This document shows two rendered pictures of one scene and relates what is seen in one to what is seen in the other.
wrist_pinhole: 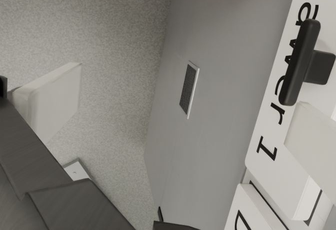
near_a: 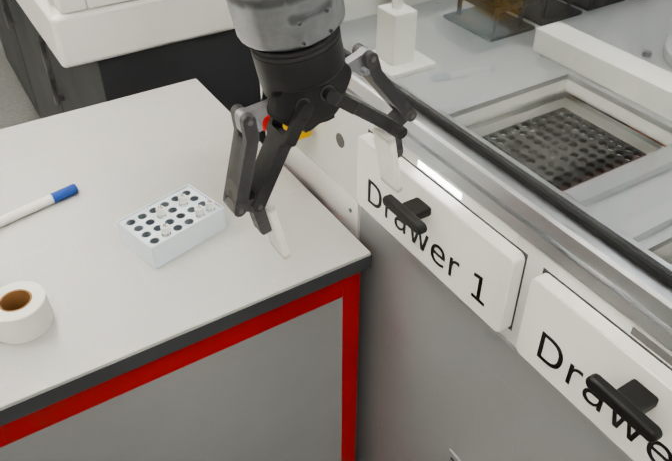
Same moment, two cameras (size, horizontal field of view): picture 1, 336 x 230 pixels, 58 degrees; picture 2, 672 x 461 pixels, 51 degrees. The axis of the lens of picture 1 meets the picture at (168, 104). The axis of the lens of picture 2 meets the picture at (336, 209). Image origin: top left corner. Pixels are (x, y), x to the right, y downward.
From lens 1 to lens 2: 0.64 m
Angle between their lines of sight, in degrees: 62
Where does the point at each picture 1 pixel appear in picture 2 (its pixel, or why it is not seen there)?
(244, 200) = (525, 339)
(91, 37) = not seen: outside the picture
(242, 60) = (437, 333)
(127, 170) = not seen: outside the picture
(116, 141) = not seen: outside the picture
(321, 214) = (515, 237)
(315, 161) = (387, 160)
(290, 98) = (418, 223)
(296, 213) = (506, 254)
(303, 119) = (383, 172)
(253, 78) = (448, 316)
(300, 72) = (406, 212)
